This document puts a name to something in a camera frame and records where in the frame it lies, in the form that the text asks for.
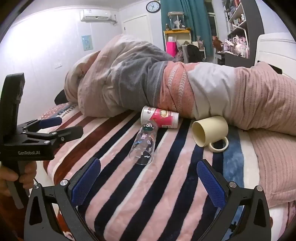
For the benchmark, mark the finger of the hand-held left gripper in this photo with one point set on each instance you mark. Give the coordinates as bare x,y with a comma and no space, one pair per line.
52,121
69,133

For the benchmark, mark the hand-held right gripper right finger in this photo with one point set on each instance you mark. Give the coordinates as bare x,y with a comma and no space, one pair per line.
211,183

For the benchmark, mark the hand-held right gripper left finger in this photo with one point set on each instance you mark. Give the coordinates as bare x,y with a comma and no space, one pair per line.
85,183

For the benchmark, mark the clear printed glass cup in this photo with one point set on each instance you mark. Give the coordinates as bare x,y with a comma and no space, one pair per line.
144,143

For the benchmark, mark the red paper cup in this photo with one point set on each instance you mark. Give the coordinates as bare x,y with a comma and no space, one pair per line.
161,117

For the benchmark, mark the person's left hand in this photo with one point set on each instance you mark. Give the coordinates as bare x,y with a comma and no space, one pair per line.
29,172

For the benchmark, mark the dark cloth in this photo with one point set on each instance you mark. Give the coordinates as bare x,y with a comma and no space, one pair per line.
59,97

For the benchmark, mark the cream ceramic mug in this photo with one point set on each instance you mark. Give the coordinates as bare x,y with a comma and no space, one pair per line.
215,129

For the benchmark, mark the striped fleece blanket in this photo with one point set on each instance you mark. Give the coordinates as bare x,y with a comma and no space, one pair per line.
138,197

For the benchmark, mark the pink grey patchwork duvet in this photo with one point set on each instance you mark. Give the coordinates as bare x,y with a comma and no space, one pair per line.
120,76

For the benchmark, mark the pink ribbed blanket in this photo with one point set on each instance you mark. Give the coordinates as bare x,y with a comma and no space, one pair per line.
266,104

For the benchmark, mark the white air conditioner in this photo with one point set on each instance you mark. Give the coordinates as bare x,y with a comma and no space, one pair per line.
95,15

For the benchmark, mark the white door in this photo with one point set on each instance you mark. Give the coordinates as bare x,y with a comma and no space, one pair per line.
135,26

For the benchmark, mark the black chair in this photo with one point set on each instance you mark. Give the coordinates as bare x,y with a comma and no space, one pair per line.
194,53

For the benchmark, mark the pink gift bag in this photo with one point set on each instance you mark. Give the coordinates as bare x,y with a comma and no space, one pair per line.
171,49

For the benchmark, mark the brown plush toy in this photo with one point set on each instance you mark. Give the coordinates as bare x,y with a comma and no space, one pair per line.
217,42

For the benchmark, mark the yellow shelf unit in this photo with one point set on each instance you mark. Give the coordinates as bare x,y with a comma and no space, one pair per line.
178,33

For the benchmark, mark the white headboard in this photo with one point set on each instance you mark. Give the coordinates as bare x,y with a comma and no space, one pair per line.
275,48

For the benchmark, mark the clear display case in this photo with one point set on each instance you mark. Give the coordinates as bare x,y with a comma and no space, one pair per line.
176,20

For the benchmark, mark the dark tall bookshelf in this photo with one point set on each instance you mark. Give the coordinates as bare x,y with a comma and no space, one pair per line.
253,30

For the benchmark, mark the teal curtain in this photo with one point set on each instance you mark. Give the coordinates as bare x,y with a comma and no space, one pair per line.
185,11

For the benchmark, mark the blue wall poster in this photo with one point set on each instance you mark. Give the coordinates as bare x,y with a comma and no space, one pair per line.
86,42

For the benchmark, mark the round wall clock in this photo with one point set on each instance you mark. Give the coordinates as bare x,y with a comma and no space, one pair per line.
153,6

